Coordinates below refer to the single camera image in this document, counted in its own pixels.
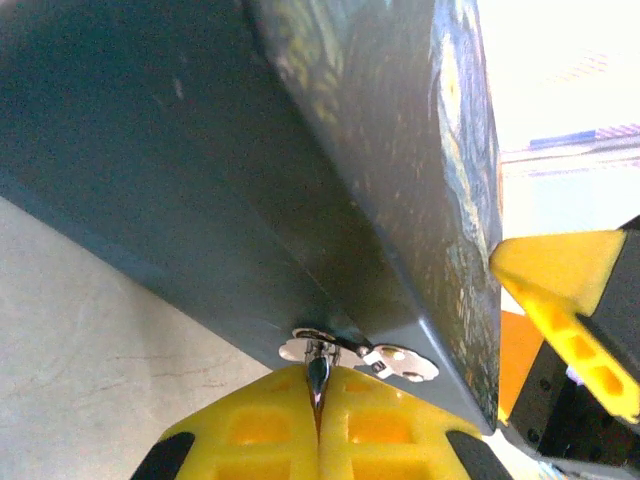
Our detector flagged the silver lock clasp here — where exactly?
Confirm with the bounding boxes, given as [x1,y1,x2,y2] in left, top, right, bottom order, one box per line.
[278,326,441,385]

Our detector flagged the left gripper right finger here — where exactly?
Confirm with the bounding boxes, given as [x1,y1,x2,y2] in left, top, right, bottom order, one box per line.
[319,367,512,480]

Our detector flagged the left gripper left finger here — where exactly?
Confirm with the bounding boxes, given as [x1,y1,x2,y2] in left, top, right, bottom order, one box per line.
[129,363,321,480]

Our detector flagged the blue starry print box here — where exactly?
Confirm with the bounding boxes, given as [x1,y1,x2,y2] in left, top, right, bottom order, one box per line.
[0,0,504,436]

